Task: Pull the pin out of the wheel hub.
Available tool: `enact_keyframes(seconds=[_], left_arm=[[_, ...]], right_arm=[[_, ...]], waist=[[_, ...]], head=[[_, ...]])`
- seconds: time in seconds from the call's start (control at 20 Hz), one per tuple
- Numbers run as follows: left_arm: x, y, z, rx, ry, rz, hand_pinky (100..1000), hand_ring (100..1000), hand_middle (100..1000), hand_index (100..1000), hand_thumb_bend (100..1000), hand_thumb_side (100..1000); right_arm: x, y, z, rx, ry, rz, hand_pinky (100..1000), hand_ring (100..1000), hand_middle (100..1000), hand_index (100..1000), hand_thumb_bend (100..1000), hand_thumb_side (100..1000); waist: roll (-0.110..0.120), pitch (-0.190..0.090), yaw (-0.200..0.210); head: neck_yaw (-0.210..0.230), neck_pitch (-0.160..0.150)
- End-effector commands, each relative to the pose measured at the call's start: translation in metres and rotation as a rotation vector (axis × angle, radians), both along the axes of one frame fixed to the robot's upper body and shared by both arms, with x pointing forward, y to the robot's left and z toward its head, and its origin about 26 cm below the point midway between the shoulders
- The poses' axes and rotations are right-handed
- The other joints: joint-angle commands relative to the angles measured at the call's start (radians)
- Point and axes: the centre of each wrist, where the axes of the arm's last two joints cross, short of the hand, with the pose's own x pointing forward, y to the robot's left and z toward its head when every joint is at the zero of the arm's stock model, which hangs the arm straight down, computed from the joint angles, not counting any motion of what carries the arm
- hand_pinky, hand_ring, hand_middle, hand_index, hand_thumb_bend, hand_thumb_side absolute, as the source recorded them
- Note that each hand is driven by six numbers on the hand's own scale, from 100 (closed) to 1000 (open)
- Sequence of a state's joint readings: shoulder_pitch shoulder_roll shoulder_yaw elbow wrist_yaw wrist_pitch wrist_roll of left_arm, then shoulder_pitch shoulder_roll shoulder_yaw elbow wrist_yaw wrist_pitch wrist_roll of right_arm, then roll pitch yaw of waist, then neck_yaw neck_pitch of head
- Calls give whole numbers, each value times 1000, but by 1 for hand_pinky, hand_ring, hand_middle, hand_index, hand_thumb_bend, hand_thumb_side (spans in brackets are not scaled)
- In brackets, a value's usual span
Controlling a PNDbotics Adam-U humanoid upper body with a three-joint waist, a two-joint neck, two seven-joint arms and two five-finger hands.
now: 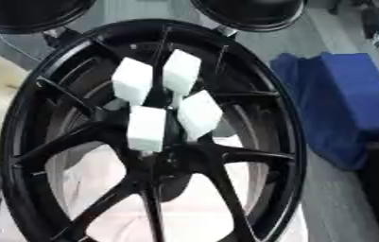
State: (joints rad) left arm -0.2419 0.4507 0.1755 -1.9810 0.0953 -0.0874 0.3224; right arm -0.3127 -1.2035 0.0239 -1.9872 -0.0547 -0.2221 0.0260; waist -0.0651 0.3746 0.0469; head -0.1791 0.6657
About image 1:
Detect white pin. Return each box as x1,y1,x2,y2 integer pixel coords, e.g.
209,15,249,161
101,57,155,112
161,48,204,109
176,90,226,142
126,105,168,158

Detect black spoked wheel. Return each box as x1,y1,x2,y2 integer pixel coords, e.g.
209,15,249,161
0,18,308,242

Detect blue cloth-covered object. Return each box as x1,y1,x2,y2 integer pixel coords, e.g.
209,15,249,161
268,52,379,172

